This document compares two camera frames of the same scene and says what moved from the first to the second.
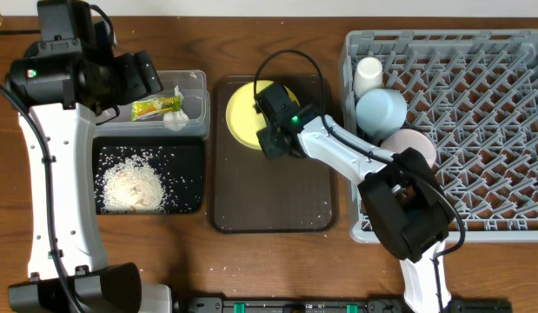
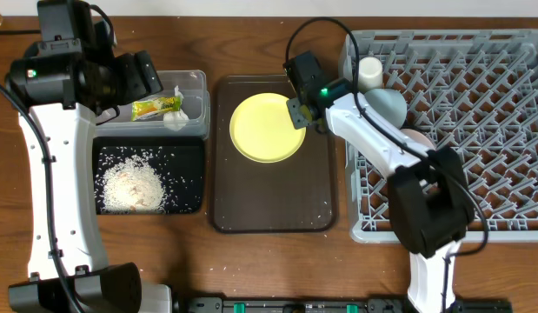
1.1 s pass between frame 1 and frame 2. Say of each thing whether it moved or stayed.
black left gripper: stayed
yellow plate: moved
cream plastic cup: stayed
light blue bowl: stayed
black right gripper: moved
